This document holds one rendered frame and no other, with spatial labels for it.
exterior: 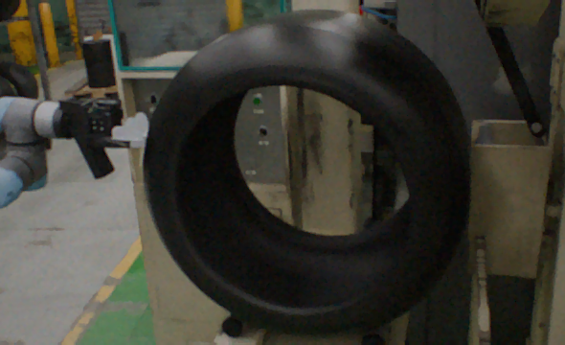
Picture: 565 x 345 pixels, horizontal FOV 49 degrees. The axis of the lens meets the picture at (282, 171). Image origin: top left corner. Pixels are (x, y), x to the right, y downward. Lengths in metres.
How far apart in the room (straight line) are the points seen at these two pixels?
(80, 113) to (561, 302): 1.09
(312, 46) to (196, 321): 1.44
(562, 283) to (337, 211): 0.52
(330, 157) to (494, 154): 0.37
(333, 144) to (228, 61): 0.49
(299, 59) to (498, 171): 0.55
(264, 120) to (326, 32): 0.92
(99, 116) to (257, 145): 0.77
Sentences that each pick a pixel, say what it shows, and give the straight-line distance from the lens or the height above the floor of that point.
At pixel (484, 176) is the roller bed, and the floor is 1.13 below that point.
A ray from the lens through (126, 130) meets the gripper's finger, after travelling 1.24.
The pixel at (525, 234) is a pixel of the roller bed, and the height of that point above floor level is 1.01.
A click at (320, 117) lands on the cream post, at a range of 1.41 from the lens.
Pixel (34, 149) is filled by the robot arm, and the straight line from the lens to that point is 1.38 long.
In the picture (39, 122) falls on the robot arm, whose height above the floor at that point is 1.30.
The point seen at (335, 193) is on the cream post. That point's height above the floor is 1.05.
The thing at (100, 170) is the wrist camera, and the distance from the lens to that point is 1.31.
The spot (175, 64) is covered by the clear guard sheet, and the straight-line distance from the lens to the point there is 1.92.
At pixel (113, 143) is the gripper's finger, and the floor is 1.26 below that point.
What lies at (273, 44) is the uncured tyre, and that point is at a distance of 0.99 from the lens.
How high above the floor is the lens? 1.60
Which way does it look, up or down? 20 degrees down
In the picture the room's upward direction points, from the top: 3 degrees counter-clockwise
